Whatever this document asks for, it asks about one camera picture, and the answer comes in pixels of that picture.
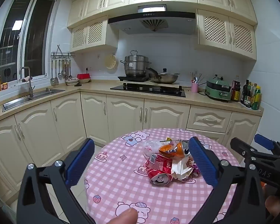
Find sliding window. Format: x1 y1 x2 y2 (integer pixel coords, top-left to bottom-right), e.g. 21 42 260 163
0 0 57 83

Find cream round strainer basket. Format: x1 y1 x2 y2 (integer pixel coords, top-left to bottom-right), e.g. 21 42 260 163
105 54 117 69

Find grey range hood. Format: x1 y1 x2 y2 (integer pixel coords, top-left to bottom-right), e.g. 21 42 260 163
108 4 196 35

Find clear plastic wrapper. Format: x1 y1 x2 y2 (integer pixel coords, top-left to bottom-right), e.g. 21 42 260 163
143 140 165 158

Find crushed orange can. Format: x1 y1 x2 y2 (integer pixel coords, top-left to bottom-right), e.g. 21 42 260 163
159 141 192 158

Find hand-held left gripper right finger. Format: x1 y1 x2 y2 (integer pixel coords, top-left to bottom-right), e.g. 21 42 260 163
189 136 270 224

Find white paper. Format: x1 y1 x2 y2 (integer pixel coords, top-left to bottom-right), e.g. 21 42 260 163
171 156 195 181

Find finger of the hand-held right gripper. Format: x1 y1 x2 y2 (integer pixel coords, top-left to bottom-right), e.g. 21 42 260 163
255 134 280 152
231 138 257 159

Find wall utensil rack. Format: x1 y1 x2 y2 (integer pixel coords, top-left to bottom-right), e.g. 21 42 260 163
51 45 76 59

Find dark green oil bottle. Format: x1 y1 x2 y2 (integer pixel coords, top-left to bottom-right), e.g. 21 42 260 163
245 82 253 108

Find pink checked tablecloth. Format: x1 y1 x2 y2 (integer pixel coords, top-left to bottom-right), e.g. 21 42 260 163
84 128 242 224

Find crushed red can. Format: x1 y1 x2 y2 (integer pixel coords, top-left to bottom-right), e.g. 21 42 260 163
147 154 173 186

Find clear oil bottle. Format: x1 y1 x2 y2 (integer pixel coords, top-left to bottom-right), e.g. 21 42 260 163
250 83 257 109

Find steel frying pan with lid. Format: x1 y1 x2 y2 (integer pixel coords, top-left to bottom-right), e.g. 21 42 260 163
146 67 180 84

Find bundle of chopsticks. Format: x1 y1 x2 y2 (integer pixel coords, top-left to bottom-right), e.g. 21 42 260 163
190 71 202 84

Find row of hanging kitchen utensils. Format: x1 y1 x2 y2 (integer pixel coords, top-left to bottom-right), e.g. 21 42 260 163
50 58 74 85

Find dark glass bottle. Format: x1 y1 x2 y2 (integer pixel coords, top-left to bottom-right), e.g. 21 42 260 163
241 80 249 105

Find person's left hand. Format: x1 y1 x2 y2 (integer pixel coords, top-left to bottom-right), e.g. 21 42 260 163
108 208 139 224

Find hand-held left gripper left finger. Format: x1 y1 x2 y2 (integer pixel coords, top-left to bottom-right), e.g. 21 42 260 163
17 138 95 224

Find green electric cooker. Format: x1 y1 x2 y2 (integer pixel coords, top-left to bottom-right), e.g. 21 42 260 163
205 74 232 102

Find steel steamer pot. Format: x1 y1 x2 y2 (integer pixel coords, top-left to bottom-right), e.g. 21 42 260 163
120 50 152 78

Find steel sink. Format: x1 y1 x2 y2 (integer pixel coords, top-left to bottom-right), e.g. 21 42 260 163
2 89 66 112

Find beige kitchen countertop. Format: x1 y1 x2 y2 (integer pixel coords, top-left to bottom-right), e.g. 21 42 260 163
0 79 264 125

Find black induction cooker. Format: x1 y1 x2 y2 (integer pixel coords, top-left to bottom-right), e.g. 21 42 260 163
117 75 152 82

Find cream lower cabinets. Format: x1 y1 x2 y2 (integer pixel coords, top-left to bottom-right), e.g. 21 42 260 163
0 91 263 206

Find dark soy sauce bottle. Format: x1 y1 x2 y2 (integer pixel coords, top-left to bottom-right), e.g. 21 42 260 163
231 75 241 102

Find steel faucet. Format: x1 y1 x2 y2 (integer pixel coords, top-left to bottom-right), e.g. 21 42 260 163
19 67 36 98

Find person's right hand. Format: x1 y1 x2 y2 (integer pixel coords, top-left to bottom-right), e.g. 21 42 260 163
264 184 280 220

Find black gas stove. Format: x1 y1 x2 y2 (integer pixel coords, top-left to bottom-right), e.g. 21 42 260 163
110 84 186 98

